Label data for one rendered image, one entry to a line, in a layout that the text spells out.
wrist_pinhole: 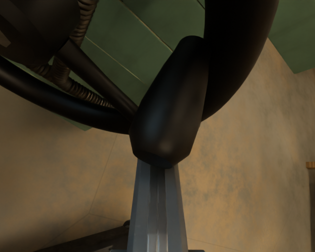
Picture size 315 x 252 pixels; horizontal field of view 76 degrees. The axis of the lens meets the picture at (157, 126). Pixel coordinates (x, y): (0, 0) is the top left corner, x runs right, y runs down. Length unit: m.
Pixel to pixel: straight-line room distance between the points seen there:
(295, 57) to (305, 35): 0.03
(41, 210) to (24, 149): 0.25
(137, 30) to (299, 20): 0.22
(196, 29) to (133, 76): 0.19
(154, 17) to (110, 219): 0.90
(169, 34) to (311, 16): 0.18
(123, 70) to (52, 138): 0.59
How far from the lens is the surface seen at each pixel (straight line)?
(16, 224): 0.97
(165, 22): 0.34
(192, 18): 0.32
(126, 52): 0.42
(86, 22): 0.24
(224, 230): 1.62
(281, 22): 0.32
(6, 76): 0.28
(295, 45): 0.34
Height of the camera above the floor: 0.95
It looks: 53 degrees down
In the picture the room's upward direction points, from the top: 74 degrees clockwise
